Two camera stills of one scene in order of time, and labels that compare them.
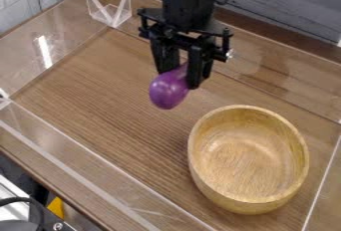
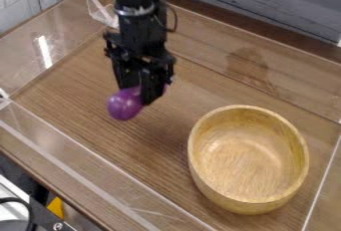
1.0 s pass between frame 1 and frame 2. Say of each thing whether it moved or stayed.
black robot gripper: moved
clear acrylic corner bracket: stayed
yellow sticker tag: stayed
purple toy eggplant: moved
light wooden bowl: stayed
